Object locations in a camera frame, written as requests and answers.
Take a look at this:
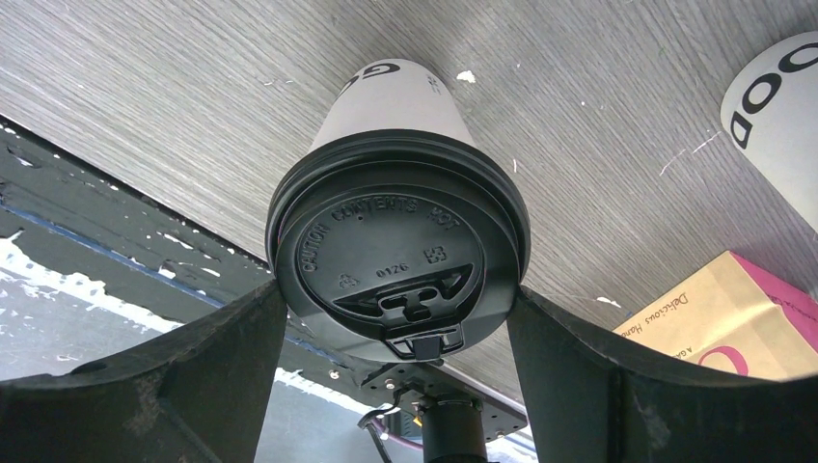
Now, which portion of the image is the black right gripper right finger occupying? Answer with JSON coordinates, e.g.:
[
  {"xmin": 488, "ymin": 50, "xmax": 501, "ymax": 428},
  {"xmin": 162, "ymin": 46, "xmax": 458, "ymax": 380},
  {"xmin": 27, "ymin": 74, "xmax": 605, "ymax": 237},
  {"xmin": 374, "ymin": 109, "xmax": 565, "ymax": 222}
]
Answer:
[{"xmin": 506, "ymin": 287, "xmax": 817, "ymax": 462}]

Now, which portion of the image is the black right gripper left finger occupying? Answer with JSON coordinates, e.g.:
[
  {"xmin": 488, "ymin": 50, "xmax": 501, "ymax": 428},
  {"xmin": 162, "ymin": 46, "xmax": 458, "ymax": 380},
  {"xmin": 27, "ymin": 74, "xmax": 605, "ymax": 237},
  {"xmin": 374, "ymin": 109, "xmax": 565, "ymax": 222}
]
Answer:
[{"xmin": 1, "ymin": 282, "xmax": 287, "ymax": 462}]

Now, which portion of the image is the white paper coffee cup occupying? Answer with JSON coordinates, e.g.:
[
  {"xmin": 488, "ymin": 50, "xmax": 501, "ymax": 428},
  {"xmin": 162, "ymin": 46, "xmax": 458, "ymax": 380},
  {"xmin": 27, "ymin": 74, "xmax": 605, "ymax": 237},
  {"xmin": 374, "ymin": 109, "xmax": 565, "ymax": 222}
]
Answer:
[{"xmin": 720, "ymin": 31, "xmax": 817, "ymax": 229}]

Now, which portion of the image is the yellow pink paper bag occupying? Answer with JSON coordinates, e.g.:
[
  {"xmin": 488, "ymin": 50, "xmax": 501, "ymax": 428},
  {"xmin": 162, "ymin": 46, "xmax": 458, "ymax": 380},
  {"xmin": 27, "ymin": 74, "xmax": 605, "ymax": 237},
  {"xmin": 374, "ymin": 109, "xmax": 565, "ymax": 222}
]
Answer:
[{"xmin": 615, "ymin": 251, "xmax": 817, "ymax": 381}]

